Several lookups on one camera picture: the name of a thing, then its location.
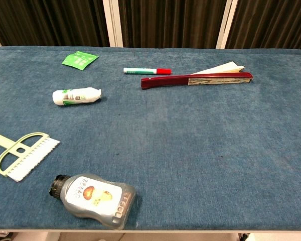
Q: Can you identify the red folding hand fan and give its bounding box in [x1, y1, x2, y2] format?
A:
[140, 61, 254, 89]

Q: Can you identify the small white bottle green label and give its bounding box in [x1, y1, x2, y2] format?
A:
[52, 87, 102, 106]

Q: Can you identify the grey sauce bottle black cap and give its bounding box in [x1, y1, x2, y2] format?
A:
[49, 173, 136, 230]

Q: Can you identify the blue carpet table cover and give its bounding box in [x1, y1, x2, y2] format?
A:
[0, 45, 301, 231]

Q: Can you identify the white marker red cap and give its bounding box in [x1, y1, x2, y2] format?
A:
[123, 67, 172, 75]

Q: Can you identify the green foil sachet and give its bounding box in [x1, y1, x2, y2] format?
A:
[62, 51, 100, 70]

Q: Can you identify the dark pleated curtain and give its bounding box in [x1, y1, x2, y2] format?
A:
[0, 0, 301, 52]

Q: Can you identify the white vertical frame post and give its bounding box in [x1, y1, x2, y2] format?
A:
[102, 0, 124, 48]
[215, 0, 238, 50]

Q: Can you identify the green handled white brush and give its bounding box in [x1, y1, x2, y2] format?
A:
[0, 131, 61, 182]

